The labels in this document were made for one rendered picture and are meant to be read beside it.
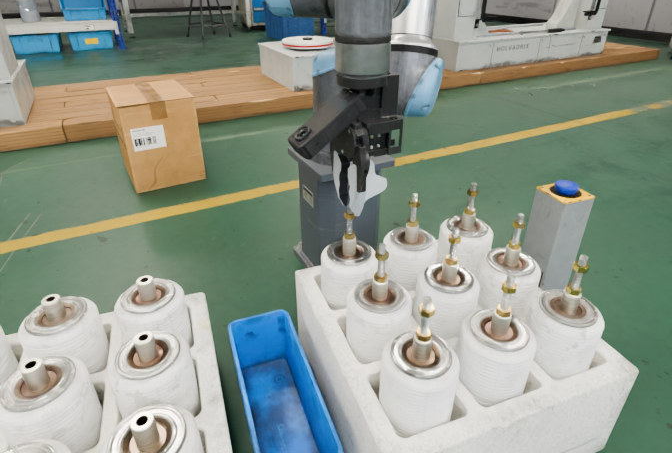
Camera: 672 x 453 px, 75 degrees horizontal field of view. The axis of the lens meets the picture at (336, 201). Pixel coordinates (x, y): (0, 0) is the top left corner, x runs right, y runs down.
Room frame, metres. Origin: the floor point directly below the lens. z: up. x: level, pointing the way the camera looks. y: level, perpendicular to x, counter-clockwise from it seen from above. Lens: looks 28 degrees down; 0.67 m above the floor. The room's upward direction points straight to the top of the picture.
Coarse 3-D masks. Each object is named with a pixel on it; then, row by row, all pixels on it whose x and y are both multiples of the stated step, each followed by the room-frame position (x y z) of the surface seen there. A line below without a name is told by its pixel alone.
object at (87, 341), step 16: (96, 320) 0.46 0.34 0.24; (32, 336) 0.42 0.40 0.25; (48, 336) 0.42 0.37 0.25; (64, 336) 0.42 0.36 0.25; (80, 336) 0.43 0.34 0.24; (96, 336) 0.46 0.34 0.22; (32, 352) 0.41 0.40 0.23; (48, 352) 0.41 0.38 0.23; (64, 352) 0.42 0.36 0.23; (80, 352) 0.43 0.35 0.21; (96, 352) 0.45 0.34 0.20; (96, 368) 0.44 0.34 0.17
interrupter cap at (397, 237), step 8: (392, 232) 0.67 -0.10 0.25; (400, 232) 0.67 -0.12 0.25; (424, 232) 0.67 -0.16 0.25; (392, 240) 0.64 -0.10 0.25; (400, 240) 0.65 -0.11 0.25; (424, 240) 0.64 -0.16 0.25; (432, 240) 0.64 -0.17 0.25; (400, 248) 0.62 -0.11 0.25; (408, 248) 0.62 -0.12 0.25; (416, 248) 0.62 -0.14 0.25; (424, 248) 0.62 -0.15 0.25
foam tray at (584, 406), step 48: (336, 336) 0.49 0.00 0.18; (336, 384) 0.45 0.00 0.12; (528, 384) 0.42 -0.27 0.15; (576, 384) 0.40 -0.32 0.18; (624, 384) 0.42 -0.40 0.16; (384, 432) 0.33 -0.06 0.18; (432, 432) 0.33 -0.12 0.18; (480, 432) 0.34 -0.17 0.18; (528, 432) 0.36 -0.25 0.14; (576, 432) 0.40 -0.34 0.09
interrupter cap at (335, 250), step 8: (328, 248) 0.62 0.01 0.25; (336, 248) 0.62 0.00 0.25; (360, 248) 0.62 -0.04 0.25; (368, 248) 0.62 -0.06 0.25; (328, 256) 0.60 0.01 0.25; (336, 256) 0.60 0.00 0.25; (344, 256) 0.60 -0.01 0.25; (352, 256) 0.60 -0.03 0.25; (360, 256) 0.60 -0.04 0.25; (368, 256) 0.59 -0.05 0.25; (344, 264) 0.57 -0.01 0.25; (352, 264) 0.57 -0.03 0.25
